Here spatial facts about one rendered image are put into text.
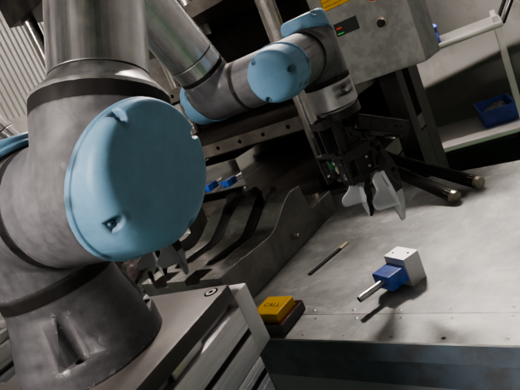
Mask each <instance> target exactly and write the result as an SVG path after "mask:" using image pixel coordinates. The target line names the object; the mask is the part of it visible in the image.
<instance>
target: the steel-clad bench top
mask: <svg viewBox="0 0 520 390"><path fill-rule="evenodd" d="M461 172H464V173H469V174H473V175H476V176H481V177H484V180H485V185H484V187H483V188H481V189H479V190H478V189H474V188H471V187H468V186H464V185H460V184H458V183H453V182H450V181H447V180H442V179H440V178H436V177H434V176H431V177H427V178H428V179H430V180H433V181H435V182H438V183H441V184H443V185H445V186H448V187H450V188H452V189H455V190H457V191H459V192H460V193H461V198H460V201H459V202H457V203H455V204H453V203H451V202H449V201H447V200H444V199H442V198H440V197H438V196H435V195H433V194H431V193H428V192H426V191H425V190H421V189H420V188H418V187H416V186H413V185H411V184H409V183H406V182H402V185H403V187H402V189H403V193H404V198H405V219H404V220H403V221H402V220H401V218H400V216H399V215H398V214H397V212H396V210H395V207H390V208H387V209H384V210H376V209H374V213H373V215H372V216H369V215H368V213H367V211H366V210H365V209H364V207H363V205H362V203H359V204H355V205H353V206H349V207H345V206H344V205H343V204H342V199H343V197H344V195H345V194H346V193H340V194H335V195H331V196H332V197H333V200H334V203H335V206H336V208H337V210H336V211H335V212H334V213H333V214H332V215H331V217H330V218H329V219H328V220H327V221H326V222H325V223H324V224H323V225H322V226H321V227H320V228H319V229H318V230H317V231H316V233H315V234H314V235H313V236H312V237H311V238H310V239H309V240H308V241H307V242H306V243H305V244H304V245H303V246H302V247H301V249H300V250H298V252H297V253H295V254H294V256H293V257H291V259H290V260H288V262H287V263H286V264H285V265H284V266H283V267H282V268H281V269H280V270H279V271H278V272H277V273H276V274H275V275H274V276H273V277H272V279H271V280H270V281H269V282H268V283H267V284H266V285H265V286H264V287H263V288H262V289H261V290H260V291H259V292H258V294H257V295H256V296H255V297H254V298H253V300H254V303H255V305H256V307H257V309H258V308H259V307H260V305H261V304H262V303H263V302H264V301H265V300H266V299H267V298H268V297H271V296H292V297H293V299H294V300H302V301H303V303H304V306H305V307H306V309H305V310H304V312H303V313H302V314H301V316H300V317H299V319H298V320H297V321H296V322H295V323H294V324H293V325H292V327H291V328H290V329H289V331H288V332H287V333H286V335H280V334H269V336H270V339H269V340H299V341H324V342H350V343H376V344H425V345H451V346H477V347H520V160H518V161H514V162H506V163H502V164H497V165H493V166H485V167H481V168H476V169H469V170H464V171H461ZM344 242H349V244H348V245H346V246H345V247H344V248H342V249H341V250H340V251H339V252H338V253H337V254H336V255H335V256H334V257H332V258H331V259H330V260H329V261H328V262H326V263H325V264H324V265H322V266H321V267H320V268H319V269H318V270H316V271H315V272H314V273H313V274H312V275H308V273H309V272H310V271H312V270H313V269H314V268H315V267H317V266H318V265H319V264H320V263H321V262H322V261H323V260H324V259H326V258H327V257H328V256H329V255H331V254H332V253H333V252H334V251H336V250H337V249H338V248H339V247H340V246H341V245H342V244H343V243H344ZM396 247H402V248H411V249H415V250H417V251H418V253H419V257H420V259H421V262H422V265H423V268H424V270H425V273H426V277H425V278H424V279H422V280H421V281H420V282H418V283H417V284H416V285H414V286H407V285H405V284H403V285H401V286H400V287H398V288H397V289H396V290H395V291H390V290H387V289H382V288H380V289H379V290H378V291H377V292H375V293H374V294H372V295H371V296H369V297H368V298H367V299H366V300H364V301H363V302H362V303H360V302H359V301H358V299H357V296H359V295H360V294H362V293H363V292H364V291H365V290H366V289H368V288H370V287H371V286H373V285H374V284H375V281H374V278H373V276H372V273H374V272H375V271H377V270H378V269H380V268H381V267H382V266H383V265H385V264H386V261H385V258H384V255H386V254H387V253H389V252H390V251H391V250H393V249H394V248H396Z"/></svg>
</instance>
